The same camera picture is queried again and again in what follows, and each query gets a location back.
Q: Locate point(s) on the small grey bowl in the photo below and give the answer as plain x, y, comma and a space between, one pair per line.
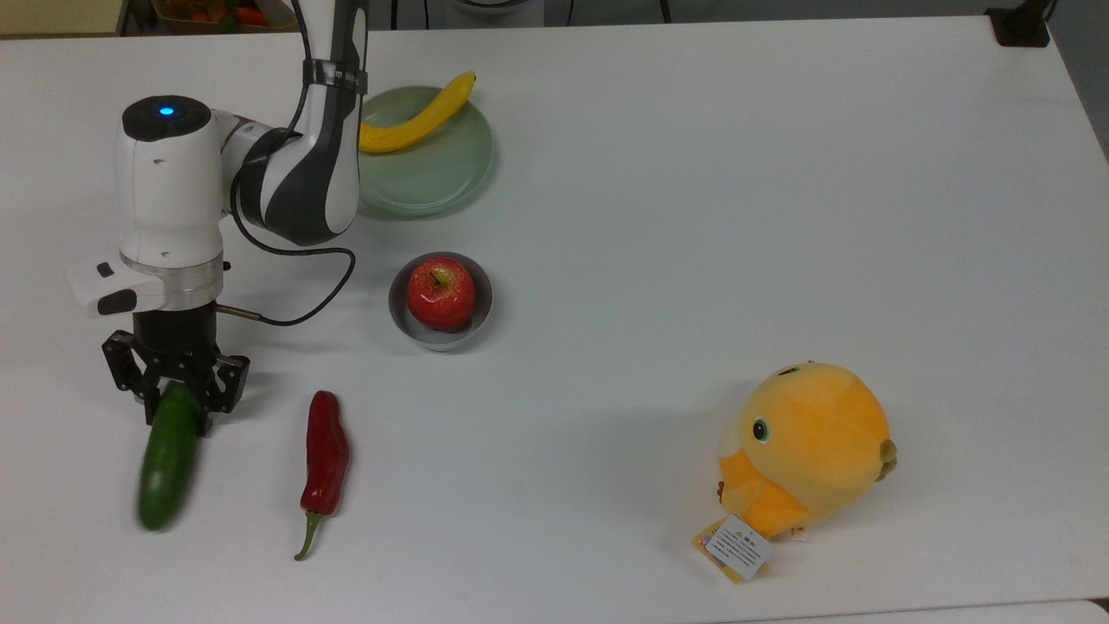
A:
442, 340

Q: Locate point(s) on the green cucumber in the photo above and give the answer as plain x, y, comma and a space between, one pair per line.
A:
169, 459

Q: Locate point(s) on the pale green plate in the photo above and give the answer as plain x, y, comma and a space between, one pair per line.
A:
442, 173

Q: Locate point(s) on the red apple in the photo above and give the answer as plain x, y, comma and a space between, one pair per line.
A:
442, 295

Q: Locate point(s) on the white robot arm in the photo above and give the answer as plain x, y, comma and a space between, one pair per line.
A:
165, 191

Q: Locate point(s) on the orange plush chick toy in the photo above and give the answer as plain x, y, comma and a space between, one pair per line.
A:
814, 451

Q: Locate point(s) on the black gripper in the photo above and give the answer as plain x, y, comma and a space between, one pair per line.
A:
178, 338

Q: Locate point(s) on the black table clamp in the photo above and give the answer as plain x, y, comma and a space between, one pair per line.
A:
1021, 24

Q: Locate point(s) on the beige board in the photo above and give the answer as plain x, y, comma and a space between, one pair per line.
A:
61, 16

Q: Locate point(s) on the red chili pepper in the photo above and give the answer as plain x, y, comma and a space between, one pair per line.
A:
326, 451

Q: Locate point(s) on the yellow banana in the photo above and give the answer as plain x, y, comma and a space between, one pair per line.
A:
416, 126

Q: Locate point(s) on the clear box of vegetables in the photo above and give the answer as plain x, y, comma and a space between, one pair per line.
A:
217, 13

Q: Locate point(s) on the white paper hang tag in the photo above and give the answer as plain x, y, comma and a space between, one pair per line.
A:
739, 548

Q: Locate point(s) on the black stand leg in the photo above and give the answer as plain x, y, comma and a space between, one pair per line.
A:
665, 10

